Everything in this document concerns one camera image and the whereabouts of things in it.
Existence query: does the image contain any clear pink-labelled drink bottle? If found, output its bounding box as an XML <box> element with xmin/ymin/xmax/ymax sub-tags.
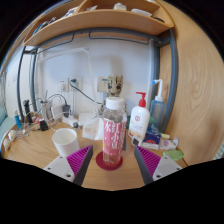
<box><xmin>101</xmin><ymin>96</ymin><xmax>128</xmax><ymax>168</ymax></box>

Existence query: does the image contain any black plug adapter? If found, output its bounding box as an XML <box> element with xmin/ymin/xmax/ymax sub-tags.
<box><xmin>62</xmin><ymin>104</ymin><xmax>72</xmax><ymax>118</ymax></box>

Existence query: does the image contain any black charger block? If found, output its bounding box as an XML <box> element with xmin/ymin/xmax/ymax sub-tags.
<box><xmin>39</xmin><ymin>119</ymin><xmax>50</xmax><ymax>132</ymax></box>

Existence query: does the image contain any white desk lamp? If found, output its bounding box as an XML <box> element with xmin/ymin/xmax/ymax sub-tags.
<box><xmin>35</xmin><ymin>46</ymin><xmax>99</xmax><ymax>111</ymax></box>

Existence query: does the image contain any white power strip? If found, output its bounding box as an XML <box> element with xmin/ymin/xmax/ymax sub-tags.
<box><xmin>61</xmin><ymin>114</ymin><xmax>83</xmax><ymax>129</ymax></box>

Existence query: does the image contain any white plastic cup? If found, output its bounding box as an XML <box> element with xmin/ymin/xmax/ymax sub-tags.
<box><xmin>51</xmin><ymin>128</ymin><xmax>81</xmax><ymax>158</ymax></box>

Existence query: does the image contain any blue spray bottle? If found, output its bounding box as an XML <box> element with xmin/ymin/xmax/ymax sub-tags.
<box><xmin>148</xmin><ymin>78</ymin><xmax>166</xmax><ymax>129</ymax></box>

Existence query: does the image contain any white wall outlet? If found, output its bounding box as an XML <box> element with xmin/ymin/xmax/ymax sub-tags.
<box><xmin>97</xmin><ymin>75</ymin><xmax>109</xmax><ymax>93</ymax></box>
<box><xmin>68</xmin><ymin>77</ymin><xmax>83</xmax><ymax>92</ymax></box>
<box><xmin>59</xmin><ymin>79</ymin><xmax>69</xmax><ymax>93</ymax></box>

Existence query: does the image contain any white red-pump lotion bottle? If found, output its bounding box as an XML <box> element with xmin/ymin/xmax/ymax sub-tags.
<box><xmin>127</xmin><ymin>91</ymin><xmax>151</xmax><ymax>144</ymax></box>

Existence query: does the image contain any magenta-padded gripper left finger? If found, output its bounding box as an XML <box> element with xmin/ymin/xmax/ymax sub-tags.
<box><xmin>43</xmin><ymin>144</ymin><xmax>95</xmax><ymax>187</ymax></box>

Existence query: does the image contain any small blue box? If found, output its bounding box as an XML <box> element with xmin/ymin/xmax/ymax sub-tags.
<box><xmin>142</xmin><ymin>124</ymin><xmax>163</xmax><ymax>150</ymax></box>

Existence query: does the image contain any flat round red coaster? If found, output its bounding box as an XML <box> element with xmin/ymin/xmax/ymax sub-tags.
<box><xmin>95</xmin><ymin>150</ymin><xmax>124</xmax><ymax>171</ymax></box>

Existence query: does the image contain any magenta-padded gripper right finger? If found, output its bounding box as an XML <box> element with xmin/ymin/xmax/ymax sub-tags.
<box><xmin>133</xmin><ymin>144</ymin><xmax>184</xmax><ymax>186</ymax></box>

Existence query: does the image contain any small blue bottle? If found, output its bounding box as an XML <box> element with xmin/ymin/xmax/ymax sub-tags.
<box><xmin>13</xmin><ymin>109</ymin><xmax>23</xmax><ymax>131</ymax></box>

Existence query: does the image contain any light blue bedding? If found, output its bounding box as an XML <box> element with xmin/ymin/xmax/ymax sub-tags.
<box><xmin>0</xmin><ymin>106</ymin><xmax>16</xmax><ymax>141</ymax></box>

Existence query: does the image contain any striped hanging towel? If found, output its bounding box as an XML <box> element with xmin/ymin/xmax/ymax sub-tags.
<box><xmin>213</xmin><ymin>139</ymin><xmax>224</xmax><ymax>161</ymax></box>

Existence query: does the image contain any black handheld device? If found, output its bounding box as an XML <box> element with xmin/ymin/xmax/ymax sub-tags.
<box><xmin>22</xmin><ymin>98</ymin><xmax>34</xmax><ymax>125</ymax></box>

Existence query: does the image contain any grey metal bed frame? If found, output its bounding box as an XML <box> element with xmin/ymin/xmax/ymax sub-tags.
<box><xmin>16</xmin><ymin>28</ymin><xmax>179</xmax><ymax>134</ymax></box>

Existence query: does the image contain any wooden shelf unit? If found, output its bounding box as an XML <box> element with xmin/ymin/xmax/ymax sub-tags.
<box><xmin>22</xmin><ymin>0</ymin><xmax>175</xmax><ymax>48</ymax></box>

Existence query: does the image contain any white power adapter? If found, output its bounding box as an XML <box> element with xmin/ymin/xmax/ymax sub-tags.
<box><xmin>49</xmin><ymin>103</ymin><xmax>65</xmax><ymax>121</ymax></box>

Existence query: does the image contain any dark flat case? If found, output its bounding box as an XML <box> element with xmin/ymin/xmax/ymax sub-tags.
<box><xmin>121</xmin><ymin>128</ymin><xmax>128</xmax><ymax>151</ymax></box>

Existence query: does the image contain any small tree figurine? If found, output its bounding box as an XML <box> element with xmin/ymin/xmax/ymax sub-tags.
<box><xmin>99</xmin><ymin>74</ymin><xmax>125</xmax><ymax>114</ymax></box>

